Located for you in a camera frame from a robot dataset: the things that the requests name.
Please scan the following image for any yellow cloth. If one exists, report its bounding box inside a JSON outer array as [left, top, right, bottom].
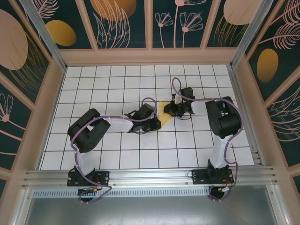
[[157, 101, 175, 130]]

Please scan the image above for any grey sheet metal panel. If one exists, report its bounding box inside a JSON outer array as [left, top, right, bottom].
[[14, 195, 288, 225]]

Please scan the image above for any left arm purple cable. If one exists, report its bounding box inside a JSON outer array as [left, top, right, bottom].
[[71, 97, 157, 204]]

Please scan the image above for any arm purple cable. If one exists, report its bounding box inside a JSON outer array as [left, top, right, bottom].
[[71, 97, 157, 204], [172, 77, 246, 202]]

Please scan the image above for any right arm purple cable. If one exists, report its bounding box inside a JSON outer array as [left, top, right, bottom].
[[172, 77, 246, 202]]

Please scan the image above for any aluminium side rail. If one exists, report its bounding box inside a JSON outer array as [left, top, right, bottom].
[[227, 65, 265, 167]]

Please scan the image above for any long aluminium mounting rail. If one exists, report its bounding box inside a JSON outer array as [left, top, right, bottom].
[[22, 166, 279, 188]]

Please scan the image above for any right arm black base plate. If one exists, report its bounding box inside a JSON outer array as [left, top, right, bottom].
[[191, 169, 234, 185]]

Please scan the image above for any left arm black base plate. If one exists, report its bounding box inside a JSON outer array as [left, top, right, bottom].
[[67, 170, 110, 187]]

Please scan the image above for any slotted grey cable duct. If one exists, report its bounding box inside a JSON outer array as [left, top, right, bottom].
[[32, 189, 211, 197]]

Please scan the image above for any aluminium frame post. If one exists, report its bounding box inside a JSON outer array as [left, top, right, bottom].
[[231, 0, 274, 68], [18, 0, 68, 71]]

